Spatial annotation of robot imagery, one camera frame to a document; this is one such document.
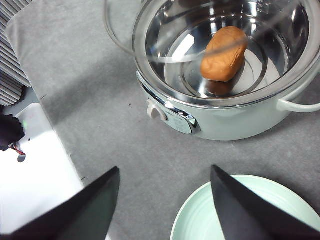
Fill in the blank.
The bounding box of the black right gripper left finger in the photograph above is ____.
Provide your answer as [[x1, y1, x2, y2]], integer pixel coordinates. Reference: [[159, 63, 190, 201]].
[[0, 167, 120, 240]]

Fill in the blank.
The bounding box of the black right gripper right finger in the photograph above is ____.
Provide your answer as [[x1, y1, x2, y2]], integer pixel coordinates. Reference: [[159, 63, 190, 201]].
[[210, 164, 320, 240]]

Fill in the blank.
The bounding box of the green plate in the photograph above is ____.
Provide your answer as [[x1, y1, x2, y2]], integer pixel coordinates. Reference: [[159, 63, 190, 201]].
[[170, 174, 320, 240]]

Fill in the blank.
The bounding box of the brown potato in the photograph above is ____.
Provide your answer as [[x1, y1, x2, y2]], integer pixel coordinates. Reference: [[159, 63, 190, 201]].
[[200, 26, 248, 82]]

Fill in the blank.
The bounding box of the glass pot lid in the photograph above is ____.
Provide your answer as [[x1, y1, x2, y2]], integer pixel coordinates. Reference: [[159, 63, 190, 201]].
[[104, 0, 307, 63]]

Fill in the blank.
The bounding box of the green electric steamer pot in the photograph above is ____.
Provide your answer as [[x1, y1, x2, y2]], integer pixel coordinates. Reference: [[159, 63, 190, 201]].
[[132, 0, 320, 142]]

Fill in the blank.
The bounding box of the grey table mat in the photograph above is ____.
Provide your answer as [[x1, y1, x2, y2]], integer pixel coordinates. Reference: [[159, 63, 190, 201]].
[[8, 0, 320, 240]]

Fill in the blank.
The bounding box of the grey ribbed panel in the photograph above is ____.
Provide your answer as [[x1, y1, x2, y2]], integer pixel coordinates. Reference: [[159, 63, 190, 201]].
[[0, 0, 32, 107]]

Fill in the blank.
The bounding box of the black device with wires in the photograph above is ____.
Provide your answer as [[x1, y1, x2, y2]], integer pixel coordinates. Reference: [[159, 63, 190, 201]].
[[0, 114, 26, 157]]

